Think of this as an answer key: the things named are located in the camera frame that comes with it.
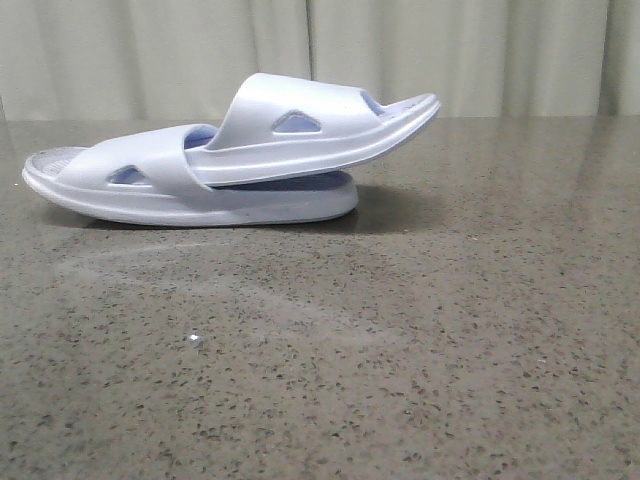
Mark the light blue right-side slipper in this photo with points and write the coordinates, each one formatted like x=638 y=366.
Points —
x=280 y=127

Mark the light blue left-side slipper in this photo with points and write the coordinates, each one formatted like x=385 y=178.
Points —
x=147 y=179

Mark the pale green curtain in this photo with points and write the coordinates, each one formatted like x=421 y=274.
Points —
x=114 y=60

